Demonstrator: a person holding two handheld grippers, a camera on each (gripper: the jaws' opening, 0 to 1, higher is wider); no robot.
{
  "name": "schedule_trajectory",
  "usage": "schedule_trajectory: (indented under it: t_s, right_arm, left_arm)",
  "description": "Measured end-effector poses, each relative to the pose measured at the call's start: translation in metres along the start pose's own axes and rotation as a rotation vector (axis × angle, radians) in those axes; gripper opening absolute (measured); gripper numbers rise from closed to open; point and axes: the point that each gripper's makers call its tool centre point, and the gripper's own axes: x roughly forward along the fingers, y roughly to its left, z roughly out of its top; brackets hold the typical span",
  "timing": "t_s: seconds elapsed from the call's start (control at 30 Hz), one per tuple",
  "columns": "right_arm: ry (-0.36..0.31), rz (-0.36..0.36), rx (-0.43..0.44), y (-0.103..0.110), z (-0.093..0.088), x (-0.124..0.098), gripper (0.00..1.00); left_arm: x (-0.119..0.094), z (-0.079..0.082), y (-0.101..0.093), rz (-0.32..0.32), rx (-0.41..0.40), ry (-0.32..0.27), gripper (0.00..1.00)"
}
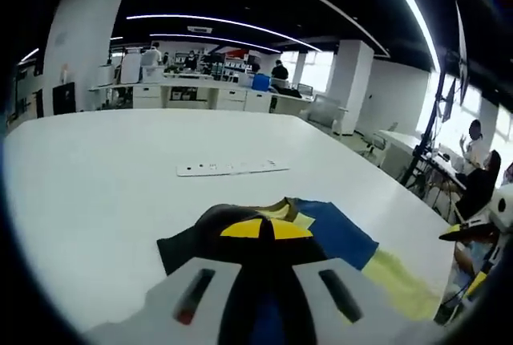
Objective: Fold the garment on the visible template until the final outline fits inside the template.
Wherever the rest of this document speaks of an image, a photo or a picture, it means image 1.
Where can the ceiling air vent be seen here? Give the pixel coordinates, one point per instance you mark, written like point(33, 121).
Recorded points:
point(199, 29)

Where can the long ceiling light strip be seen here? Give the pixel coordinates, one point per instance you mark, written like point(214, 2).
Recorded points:
point(413, 4)

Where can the white table socket strip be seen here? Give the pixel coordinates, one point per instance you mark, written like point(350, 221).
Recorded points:
point(232, 167)

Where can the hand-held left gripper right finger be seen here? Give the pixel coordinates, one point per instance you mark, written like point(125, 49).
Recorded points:
point(340, 293)

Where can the black tripod stand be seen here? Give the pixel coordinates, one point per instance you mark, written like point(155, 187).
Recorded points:
point(435, 120)

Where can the row of white desks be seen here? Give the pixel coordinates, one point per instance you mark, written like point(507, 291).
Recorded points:
point(200, 92)

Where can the white side desk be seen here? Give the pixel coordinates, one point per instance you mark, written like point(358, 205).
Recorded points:
point(405, 148)

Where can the curved ceiling light strip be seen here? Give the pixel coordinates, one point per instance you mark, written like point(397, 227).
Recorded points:
point(224, 24)

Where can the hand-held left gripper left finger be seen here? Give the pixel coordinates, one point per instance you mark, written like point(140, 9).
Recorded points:
point(180, 293)

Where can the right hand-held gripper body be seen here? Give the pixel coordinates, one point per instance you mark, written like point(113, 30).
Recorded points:
point(503, 210)

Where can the short ceiling light strip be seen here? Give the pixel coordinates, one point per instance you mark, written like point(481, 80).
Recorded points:
point(212, 39)

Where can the blue plastic bin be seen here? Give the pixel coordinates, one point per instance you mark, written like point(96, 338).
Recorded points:
point(262, 82)

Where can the black chair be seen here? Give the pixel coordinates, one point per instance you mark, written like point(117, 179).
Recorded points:
point(64, 98)

